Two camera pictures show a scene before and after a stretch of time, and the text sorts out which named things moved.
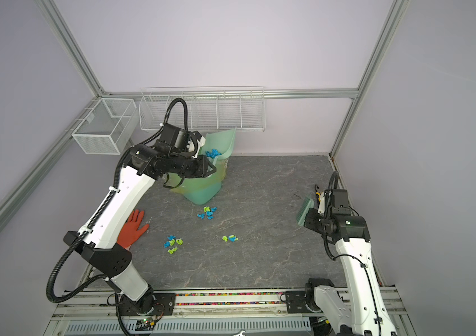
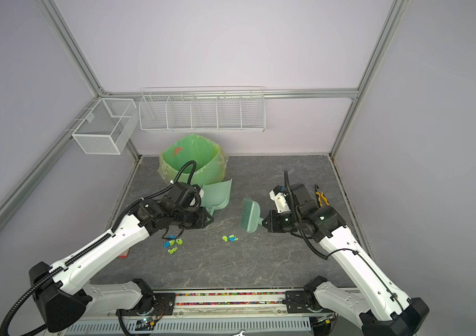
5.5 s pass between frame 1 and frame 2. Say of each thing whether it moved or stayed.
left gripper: moved
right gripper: moved
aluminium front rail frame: stayed
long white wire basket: stayed
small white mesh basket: stayed
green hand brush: moved
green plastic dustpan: moved
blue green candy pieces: stayed
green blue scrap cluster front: stayed
